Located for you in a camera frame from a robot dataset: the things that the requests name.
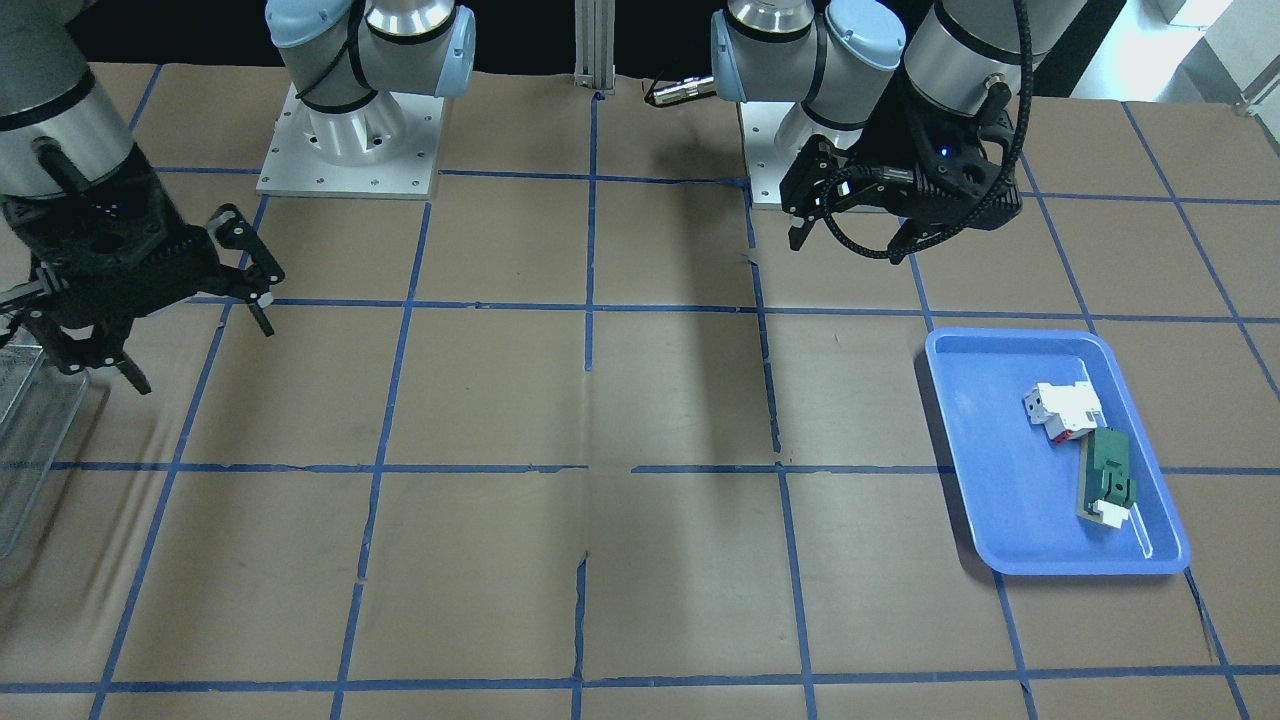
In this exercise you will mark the blue plastic tray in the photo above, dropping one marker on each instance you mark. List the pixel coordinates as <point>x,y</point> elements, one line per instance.
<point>1019,489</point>

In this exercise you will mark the green switch with white cap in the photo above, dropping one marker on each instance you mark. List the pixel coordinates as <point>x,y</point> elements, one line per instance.
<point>1106,494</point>

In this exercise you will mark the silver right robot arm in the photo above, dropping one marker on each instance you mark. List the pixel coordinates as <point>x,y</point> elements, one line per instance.
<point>340,55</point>

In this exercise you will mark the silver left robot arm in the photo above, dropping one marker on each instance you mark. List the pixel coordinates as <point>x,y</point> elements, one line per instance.
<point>837,62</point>

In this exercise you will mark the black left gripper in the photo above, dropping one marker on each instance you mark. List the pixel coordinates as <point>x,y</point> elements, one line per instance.
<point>877,148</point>

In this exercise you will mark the wire mesh shelf basket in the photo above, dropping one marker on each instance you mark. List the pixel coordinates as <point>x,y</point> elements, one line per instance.
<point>39,406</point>

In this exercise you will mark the aluminium frame post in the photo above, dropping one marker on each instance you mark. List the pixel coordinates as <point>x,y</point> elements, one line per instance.
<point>594,21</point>

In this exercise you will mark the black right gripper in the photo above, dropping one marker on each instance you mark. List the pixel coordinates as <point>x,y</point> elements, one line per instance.
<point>236,232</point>

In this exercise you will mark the white circuit breaker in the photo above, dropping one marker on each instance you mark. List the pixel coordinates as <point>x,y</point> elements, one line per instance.
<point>1064,412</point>

